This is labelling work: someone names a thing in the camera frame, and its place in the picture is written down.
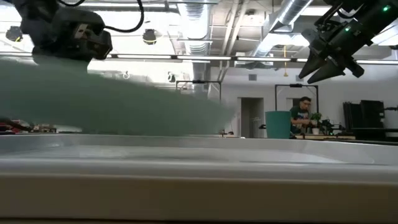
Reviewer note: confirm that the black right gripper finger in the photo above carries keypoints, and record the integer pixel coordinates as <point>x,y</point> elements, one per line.
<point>314,63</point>
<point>329,71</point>

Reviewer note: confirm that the pale green plate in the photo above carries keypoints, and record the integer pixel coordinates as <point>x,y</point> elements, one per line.
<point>109,105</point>

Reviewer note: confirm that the background black robot arm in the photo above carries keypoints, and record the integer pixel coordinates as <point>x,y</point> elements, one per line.
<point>329,126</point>

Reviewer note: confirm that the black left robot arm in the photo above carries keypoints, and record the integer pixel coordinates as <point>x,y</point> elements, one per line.
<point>34,7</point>

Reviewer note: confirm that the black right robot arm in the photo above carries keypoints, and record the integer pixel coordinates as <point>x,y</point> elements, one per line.
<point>376,15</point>

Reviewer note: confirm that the grey plastic tray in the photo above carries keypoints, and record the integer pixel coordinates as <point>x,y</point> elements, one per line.
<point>199,155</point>

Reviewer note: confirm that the ceiling light strip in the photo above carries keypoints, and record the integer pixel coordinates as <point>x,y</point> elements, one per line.
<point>203,58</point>
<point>143,56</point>
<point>263,59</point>
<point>377,62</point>

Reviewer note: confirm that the potted green plant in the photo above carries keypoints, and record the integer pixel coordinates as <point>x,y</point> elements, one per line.
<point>315,119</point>

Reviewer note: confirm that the person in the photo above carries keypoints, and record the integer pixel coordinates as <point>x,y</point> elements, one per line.
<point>300,116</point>

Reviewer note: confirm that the black storage cabinet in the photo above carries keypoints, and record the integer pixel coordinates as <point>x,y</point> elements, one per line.
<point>365,113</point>

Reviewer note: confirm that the black ceiling fixture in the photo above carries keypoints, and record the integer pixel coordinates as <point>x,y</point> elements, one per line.
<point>14,33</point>
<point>149,36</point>

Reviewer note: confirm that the background wooden table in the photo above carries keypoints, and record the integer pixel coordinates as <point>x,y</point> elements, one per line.
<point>323,137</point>

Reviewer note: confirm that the silver spiral ceiling duct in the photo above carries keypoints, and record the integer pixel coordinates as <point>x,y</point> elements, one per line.
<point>289,15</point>
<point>195,21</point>

